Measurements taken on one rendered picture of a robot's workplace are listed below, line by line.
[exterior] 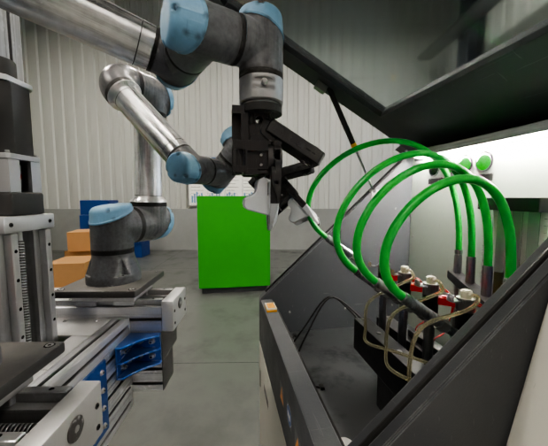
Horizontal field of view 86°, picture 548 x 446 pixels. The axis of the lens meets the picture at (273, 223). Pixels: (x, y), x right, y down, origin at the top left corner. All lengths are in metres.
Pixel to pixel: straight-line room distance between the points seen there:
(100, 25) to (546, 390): 0.77
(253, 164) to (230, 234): 3.43
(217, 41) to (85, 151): 7.91
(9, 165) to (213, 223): 3.24
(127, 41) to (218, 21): 0.17
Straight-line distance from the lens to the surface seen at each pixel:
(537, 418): 0.51
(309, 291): 1.04
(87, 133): 8.41
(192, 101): 7.63
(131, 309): 0.96
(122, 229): 0.96
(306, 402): 0.58
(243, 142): 0.49
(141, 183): 1.05
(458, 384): 0.45
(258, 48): 0.53
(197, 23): 0.50
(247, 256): 3.96
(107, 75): 0.99
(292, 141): 0.52
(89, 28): 0.60
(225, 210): 3.88
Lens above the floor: 1.29
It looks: 5 degrees down
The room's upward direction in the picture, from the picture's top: straight up
